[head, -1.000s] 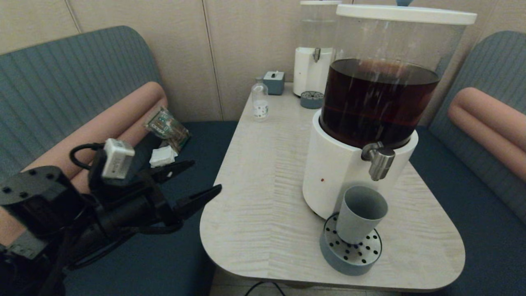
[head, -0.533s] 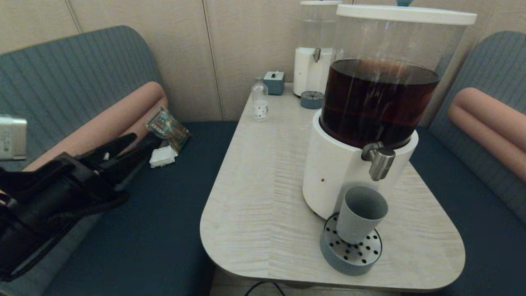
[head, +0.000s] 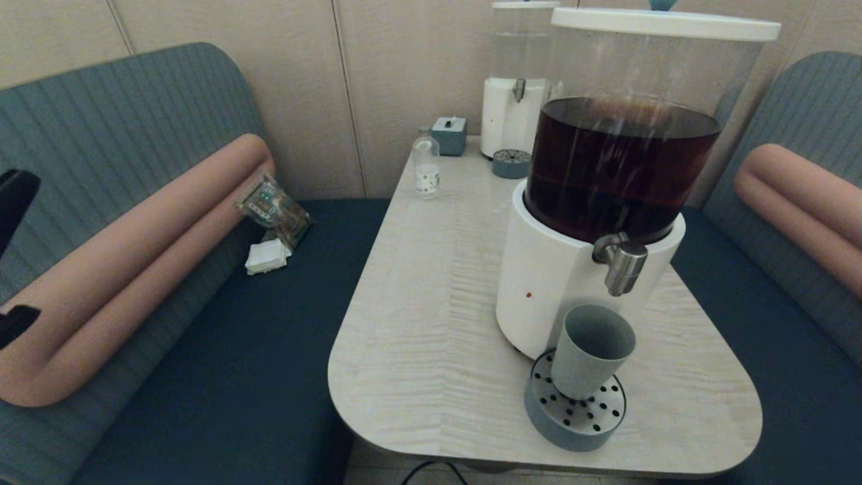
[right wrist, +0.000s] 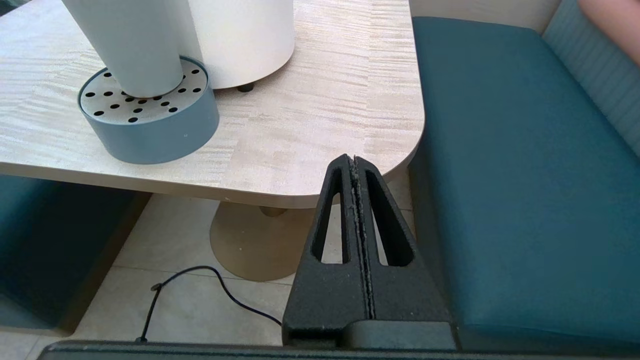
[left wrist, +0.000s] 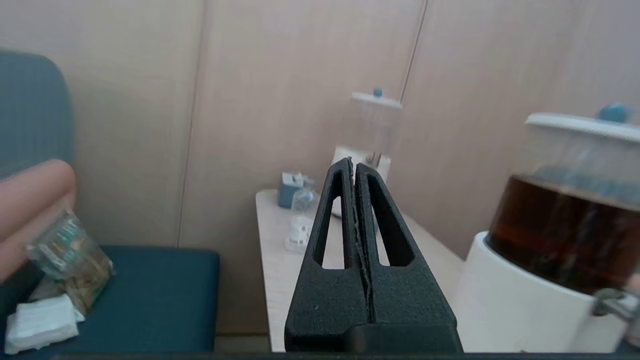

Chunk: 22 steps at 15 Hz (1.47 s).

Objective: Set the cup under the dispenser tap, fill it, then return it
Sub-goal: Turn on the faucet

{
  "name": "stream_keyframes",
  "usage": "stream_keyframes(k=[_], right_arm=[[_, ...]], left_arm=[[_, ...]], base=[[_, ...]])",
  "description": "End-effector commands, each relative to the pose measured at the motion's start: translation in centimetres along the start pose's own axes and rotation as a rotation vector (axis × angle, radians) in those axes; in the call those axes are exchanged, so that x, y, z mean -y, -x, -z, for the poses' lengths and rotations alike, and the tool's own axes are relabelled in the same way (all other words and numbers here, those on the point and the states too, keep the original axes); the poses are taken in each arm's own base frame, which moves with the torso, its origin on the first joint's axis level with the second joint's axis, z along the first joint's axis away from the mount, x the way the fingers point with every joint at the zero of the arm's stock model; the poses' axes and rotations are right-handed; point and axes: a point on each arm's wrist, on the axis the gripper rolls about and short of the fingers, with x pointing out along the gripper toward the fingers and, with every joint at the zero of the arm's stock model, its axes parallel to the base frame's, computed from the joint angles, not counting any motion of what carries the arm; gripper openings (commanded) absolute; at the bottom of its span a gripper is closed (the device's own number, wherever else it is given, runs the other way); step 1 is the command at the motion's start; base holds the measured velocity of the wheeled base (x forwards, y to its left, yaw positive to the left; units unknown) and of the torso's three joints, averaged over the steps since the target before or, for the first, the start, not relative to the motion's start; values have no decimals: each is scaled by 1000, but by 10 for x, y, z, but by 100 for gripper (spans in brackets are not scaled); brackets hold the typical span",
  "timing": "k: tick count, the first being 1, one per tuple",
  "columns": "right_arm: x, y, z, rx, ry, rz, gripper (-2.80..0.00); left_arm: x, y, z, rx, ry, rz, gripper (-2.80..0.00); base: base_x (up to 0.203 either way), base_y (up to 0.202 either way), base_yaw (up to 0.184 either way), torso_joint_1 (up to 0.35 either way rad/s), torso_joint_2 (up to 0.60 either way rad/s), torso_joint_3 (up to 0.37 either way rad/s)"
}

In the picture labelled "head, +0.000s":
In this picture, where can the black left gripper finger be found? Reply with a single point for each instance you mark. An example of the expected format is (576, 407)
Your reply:
(15, 322)
(17, 195)

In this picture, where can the grey plastic cup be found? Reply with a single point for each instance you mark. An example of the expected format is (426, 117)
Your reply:
(586, 364)

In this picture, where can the teal upholstered bench seat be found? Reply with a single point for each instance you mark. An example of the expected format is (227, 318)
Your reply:
(774, 337)
(101, 121)

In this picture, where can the pink cylindrical bolster cushion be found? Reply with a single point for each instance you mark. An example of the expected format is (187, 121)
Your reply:
(135, 256)
(801, 195)

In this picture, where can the white folded napkin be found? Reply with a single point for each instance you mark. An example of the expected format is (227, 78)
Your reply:
(268, 257)

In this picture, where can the clear snack bag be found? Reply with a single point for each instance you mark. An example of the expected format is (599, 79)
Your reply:
(276, 209)

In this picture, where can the small clear plastic bottle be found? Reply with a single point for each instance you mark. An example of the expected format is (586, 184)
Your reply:
(426, 175)

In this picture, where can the blue-grey tissue box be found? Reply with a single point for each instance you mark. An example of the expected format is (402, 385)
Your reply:
(448, 138)

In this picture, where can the small blue-grey drip tray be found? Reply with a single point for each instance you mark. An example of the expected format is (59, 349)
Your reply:
(510, 165)

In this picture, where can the small clear water dispenser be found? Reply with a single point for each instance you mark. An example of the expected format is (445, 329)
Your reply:
(512, 121)

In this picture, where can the large dispenser with dark tea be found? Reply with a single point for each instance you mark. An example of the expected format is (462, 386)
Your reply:
(572, 269)

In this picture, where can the large blue-grey drip tray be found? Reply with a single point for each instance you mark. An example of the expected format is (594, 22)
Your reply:
(572, 428)

